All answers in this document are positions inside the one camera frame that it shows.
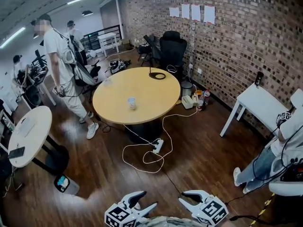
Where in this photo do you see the black high-back office chair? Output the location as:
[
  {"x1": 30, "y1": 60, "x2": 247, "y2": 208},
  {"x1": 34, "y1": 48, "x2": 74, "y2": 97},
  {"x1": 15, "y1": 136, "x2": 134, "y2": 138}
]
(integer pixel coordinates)
[{"x1": 158, "y1": 30, "x2": 188, "y2": 80}]

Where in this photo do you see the white keyboard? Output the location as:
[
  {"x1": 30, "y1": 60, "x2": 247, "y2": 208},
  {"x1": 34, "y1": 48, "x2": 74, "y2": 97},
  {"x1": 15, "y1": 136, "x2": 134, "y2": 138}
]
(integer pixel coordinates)
[{"x1": 17, "y1": 117, "x2": 36, "y2": 136}]

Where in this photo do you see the round white table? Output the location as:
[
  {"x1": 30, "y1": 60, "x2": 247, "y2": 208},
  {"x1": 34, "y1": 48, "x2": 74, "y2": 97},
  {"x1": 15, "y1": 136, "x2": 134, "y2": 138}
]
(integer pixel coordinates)
[{"x1": 8, "y1": 105, "x2": 70, "y2": 175}]

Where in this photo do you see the black box with cables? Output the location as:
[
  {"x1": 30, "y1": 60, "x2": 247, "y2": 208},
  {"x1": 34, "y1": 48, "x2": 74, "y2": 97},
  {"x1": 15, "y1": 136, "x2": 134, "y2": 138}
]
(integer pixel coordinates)
[{"x1": 280, "y1": 158, "x2": 303, "y2": 182}]

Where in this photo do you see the clear bottle with dark liquid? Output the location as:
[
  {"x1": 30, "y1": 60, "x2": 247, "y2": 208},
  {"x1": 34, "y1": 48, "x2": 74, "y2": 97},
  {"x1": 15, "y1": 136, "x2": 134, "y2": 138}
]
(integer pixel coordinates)
[{"x1": 197, "y1": 94, "x2": 206, "y2": 112}]

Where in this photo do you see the black ring-base stand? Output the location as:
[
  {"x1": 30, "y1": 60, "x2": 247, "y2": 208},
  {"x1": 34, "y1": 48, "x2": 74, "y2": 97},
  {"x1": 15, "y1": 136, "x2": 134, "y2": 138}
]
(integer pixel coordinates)
[{"x1": 148, "y1": 55, "x2": 166, "y2": 80}]

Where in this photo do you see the white paper cup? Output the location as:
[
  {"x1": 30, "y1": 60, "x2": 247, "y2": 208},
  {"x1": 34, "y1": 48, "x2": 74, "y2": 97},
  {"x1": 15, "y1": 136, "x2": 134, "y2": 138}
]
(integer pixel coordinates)
[{"x1": 127, "y1": 96, "x2": 138, "y2": 110}]

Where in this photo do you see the black pouch with blue contents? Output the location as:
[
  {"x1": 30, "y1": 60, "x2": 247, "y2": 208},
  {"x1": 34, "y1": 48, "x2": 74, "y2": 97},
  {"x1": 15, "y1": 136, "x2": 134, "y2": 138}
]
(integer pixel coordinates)
[{"x1": 53, "y1": 174, "x2": 71, "y2": 193}]

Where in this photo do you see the white power strip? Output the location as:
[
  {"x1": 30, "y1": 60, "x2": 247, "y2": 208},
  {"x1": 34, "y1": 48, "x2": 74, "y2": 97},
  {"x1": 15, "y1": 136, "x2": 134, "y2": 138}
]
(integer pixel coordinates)
[{"x1": 152, "y1": 138, "x2": 165, "y2": 154}]

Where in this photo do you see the white tissue box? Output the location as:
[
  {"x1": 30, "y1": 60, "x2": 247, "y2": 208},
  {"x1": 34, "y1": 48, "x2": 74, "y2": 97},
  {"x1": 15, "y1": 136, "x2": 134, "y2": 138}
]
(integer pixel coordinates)
[{"x1": 181, "y1": 95, "x2": 195, "y2": 110}]

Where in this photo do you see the small white slatted table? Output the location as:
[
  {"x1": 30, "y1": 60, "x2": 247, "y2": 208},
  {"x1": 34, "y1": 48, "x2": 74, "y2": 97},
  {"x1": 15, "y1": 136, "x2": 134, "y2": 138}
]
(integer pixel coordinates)
[{"x1": 97, "y1": 32, "x2": 120, "y2": 57}]

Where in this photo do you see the white bench table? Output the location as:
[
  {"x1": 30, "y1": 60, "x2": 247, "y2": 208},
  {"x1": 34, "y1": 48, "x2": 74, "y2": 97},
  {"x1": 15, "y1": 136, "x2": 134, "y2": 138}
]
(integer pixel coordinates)
[{"x1": 219, "y1": 85, "x2": 291, "y2": 138}]

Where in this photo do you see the white and black floor machine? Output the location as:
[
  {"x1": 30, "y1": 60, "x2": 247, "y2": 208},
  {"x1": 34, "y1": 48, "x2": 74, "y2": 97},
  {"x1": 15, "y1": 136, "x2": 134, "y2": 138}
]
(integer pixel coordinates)
[{"x1": 105, "y1": 59, "x2": 132, "y2": 75}]

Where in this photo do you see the white moulded chair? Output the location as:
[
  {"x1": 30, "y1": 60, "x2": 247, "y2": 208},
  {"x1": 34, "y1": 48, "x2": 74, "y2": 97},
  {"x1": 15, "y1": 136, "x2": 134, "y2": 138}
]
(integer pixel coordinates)
[{"x1": 268, "y1": 157, "x2": 303, "y2": 197}]

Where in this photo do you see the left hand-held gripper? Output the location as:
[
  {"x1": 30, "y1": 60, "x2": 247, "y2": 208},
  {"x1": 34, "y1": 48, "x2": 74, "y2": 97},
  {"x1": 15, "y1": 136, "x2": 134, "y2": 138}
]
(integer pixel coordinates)
[{"x1": 105, "y1": 191, "x2": 158, "y2": 227}]

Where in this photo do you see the black device on stand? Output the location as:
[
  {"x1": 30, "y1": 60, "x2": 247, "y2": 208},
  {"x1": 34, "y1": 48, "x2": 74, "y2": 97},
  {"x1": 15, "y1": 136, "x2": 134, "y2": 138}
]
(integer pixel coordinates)
[{"x1": 255, "y1": 71, "x2": 264, "y2": 89}]

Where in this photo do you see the round yellow table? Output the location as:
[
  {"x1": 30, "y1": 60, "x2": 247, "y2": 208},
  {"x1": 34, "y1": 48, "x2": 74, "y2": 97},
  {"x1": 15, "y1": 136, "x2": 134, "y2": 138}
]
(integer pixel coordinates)
[{"x1": 92, "y1": 66, "x2": 182, "y2": 144}]

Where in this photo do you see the person's camouflage clothing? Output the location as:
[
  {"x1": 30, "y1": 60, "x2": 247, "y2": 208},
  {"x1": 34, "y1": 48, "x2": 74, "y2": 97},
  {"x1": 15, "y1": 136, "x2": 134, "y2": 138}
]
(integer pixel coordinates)
[{"x1": 141, "y1": 216, "x2": 198, "y2": 227}]

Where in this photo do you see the black low-back office chair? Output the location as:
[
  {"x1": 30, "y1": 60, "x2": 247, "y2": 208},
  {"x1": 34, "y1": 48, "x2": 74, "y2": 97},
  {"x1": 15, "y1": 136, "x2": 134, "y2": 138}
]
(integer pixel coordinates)
[{"x1": 83, "y1": 59, "x2": 102, "y2": 80}]

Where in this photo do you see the black metal railing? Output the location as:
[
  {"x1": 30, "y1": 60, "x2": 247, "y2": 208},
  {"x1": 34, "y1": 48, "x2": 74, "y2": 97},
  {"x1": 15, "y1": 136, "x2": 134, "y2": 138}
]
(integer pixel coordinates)
[{"x1": 80, "y1": 25, "x2": 123, "y2": 51}]

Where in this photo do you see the yellow and black striped tape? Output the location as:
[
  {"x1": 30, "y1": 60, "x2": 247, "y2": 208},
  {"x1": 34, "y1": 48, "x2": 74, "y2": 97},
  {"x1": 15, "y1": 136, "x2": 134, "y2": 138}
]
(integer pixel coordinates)
[{"x1": 248, "y1": 192, "x2": 276, "y2": 227}]

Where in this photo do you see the black phone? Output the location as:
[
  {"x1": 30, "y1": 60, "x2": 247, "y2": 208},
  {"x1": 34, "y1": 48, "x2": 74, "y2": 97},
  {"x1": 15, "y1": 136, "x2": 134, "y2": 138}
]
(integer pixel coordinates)
[{"x1": 8, "y1": 146, "x2": 26, "y2": 160}]

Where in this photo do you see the silver trash bin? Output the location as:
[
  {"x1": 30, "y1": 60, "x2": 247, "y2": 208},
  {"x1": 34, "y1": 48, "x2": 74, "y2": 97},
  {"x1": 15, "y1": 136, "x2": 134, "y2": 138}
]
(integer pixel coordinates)
[{"x1": 180, "y1": 80, "x2": 194, "y2": 97}]

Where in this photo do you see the black folding chair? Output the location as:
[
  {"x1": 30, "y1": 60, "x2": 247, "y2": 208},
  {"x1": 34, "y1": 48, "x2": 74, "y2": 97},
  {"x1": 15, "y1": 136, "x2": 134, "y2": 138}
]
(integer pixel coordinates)
[{"x1": 137, "y1": 35, "x2": 153, "y2": 61}]

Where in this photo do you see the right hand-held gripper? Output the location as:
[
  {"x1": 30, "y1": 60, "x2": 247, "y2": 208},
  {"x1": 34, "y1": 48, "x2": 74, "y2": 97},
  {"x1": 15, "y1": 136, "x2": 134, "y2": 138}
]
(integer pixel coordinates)
[{"x1": 178, "y1": 190, "x2": 229, "y2": 227}]

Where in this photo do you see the long white cable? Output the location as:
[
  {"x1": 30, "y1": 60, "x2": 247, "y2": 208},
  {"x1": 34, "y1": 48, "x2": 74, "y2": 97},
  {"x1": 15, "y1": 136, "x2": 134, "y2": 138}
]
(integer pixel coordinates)
[{"x1": 122, "y1": 107, "x2": 198, "y2": 174}]

